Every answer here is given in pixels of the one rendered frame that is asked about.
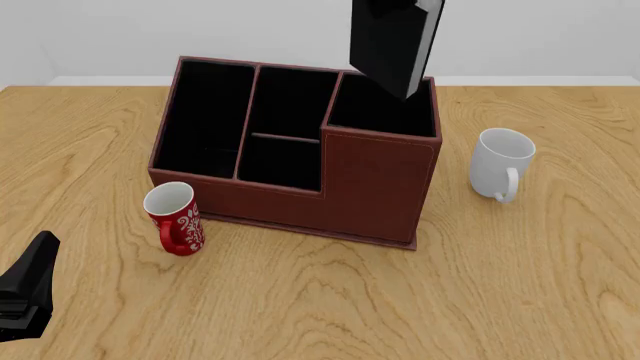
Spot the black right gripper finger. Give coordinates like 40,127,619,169
370,0,427,20

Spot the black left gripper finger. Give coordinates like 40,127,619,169
0,230,62,311

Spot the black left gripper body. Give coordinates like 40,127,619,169
0,294,54,343

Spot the black book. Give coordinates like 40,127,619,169
348,0,447,102

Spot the red-brown desk caddy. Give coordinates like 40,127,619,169
147,55,444,252

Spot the red mug with white pattern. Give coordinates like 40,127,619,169
142,180,207,258

